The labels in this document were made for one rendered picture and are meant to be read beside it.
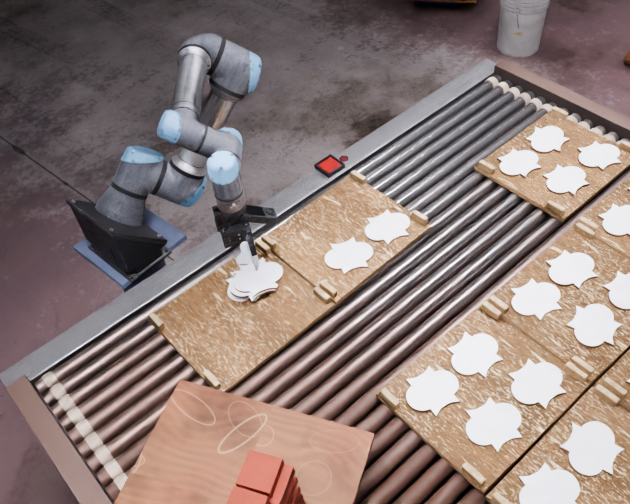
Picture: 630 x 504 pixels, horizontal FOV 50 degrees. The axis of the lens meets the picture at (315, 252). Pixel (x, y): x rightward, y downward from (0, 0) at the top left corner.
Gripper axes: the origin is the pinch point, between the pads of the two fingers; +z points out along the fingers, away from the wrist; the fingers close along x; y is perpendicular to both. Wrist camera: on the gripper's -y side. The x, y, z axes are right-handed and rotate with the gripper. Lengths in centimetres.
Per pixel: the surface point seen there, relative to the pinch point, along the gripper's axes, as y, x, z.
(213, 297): 13.9, 1.3, 11.8
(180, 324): 25.2, 6.5, 11.8
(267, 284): -1.5, 7.0, 7.6
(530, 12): -219, -173, 74
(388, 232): -42.5, 1.1, 10.9
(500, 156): -92, -14, 12
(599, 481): -52, 90, 12
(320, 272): -17.9, 6.1, 11.8
